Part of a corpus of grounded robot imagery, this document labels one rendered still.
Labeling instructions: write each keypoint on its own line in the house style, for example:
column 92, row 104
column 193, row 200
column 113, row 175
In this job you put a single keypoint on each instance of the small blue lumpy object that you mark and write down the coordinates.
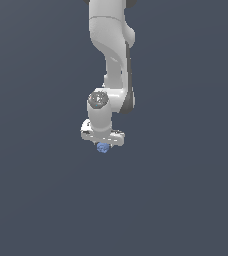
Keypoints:
column 102, row 147

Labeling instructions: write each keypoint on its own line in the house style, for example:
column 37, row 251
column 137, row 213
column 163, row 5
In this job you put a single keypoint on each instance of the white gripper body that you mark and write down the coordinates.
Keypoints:
column 102, row 136

